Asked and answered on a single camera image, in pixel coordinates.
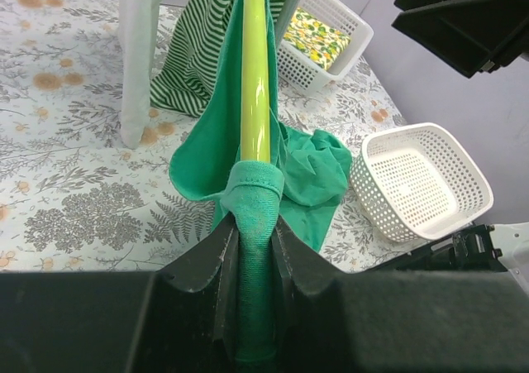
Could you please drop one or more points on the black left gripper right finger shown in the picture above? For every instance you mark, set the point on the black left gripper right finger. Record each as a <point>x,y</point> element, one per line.
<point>390,320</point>

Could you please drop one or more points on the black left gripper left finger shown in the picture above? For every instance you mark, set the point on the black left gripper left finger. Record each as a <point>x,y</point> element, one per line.
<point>180,318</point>

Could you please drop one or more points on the lime green hanger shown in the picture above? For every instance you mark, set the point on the lime green hanger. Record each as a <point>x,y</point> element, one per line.
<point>255,128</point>

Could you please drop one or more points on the green striped tank top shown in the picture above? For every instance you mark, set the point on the green striped tank top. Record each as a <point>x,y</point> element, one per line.
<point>188,76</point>

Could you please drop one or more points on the white tank top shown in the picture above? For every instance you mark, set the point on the white tank top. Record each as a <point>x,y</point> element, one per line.
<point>137,30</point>

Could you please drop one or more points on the white basket with cloths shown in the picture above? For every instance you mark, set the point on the white basket with cloths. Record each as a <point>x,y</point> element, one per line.
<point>304,75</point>

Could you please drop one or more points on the lemon print folded cloth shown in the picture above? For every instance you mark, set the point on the lemon print folded cloth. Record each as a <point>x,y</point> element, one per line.
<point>321,43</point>

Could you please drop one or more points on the white laundry basket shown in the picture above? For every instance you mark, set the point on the white laundry basket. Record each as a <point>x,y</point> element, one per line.
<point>418,182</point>

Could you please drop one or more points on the floral table mat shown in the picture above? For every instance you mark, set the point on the floral table mat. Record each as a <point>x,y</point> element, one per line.
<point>74,197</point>

